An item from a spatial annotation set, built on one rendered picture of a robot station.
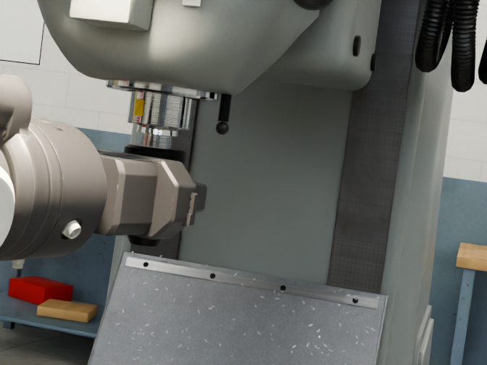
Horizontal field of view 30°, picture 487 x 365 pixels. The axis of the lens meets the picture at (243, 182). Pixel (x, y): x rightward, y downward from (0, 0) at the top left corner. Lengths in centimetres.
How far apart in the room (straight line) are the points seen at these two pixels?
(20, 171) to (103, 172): 7
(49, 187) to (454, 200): 436
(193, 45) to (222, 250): 50
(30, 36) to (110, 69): 490
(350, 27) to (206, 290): 41
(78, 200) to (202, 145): 52
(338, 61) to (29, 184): 33
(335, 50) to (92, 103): 458
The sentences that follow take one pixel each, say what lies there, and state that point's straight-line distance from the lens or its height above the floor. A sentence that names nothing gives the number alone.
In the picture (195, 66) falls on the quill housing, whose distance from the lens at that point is 61.
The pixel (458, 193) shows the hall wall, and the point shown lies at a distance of 484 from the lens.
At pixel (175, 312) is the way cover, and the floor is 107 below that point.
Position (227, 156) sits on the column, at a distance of 106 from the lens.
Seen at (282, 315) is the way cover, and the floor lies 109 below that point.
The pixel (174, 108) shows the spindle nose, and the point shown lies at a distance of 67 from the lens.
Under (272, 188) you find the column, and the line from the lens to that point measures 105.
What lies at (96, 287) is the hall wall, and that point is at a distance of 533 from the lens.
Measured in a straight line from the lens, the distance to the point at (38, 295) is 503.
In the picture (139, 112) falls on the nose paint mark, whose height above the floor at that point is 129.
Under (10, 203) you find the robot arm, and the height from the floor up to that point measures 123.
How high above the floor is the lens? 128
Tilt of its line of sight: 3 degrees down
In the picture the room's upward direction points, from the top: 7 degrees clockwise
